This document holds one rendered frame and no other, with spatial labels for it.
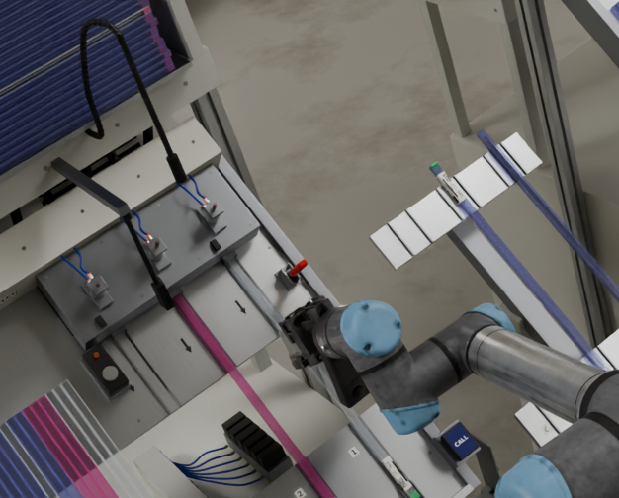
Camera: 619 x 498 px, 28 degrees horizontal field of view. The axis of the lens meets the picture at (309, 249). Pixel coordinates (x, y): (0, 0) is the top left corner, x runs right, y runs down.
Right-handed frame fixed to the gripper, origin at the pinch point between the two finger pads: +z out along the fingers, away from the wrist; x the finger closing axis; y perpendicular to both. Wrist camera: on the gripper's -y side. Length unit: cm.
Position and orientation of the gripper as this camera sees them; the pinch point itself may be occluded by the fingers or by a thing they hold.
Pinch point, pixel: (303, 352)
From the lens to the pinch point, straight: 197.4
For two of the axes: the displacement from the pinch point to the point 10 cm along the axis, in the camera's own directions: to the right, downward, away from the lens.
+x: -7.7, 5.4, -3.4
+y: -5.5, -8.3, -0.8
